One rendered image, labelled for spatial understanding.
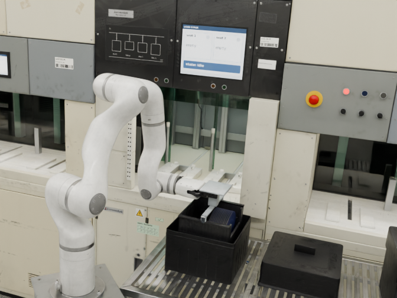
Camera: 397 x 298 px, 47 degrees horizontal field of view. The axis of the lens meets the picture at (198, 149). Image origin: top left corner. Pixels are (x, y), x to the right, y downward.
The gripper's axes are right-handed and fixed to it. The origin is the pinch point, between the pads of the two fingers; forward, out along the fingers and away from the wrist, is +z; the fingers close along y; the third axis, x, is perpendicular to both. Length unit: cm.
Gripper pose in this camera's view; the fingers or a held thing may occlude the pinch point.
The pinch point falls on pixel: (214, 191)
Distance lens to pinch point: 182.1
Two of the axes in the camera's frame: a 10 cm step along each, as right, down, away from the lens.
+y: -3.4, 2.4, -9.1
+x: 0.7, -9.6, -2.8
